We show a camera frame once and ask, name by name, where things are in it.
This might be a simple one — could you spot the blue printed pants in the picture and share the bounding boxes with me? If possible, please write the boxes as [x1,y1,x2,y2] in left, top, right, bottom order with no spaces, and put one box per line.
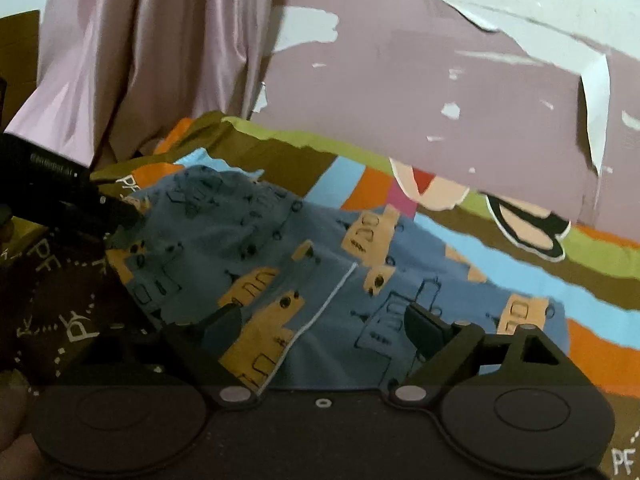
[104,164,569,392]

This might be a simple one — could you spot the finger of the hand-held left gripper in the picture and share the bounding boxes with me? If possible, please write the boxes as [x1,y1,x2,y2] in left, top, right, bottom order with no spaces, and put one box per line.
[89,187,147,248]

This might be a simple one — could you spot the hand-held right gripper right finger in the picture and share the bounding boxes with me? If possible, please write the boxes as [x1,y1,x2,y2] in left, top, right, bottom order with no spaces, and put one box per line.
[382,302,587,409]

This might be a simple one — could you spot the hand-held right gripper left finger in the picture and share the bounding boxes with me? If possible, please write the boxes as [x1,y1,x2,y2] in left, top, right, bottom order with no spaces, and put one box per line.
[59,302,262,409]

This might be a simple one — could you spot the pink satin curtain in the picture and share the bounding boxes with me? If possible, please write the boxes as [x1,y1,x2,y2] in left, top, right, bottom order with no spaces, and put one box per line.
[6,0,297,172]

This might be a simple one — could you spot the striped printed bed sheet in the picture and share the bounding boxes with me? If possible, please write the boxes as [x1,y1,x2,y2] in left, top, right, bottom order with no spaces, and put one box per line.
[0,9,640,480]

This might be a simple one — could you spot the person's left forearm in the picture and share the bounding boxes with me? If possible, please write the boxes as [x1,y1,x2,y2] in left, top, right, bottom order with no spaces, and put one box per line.
[0,371,45,480]

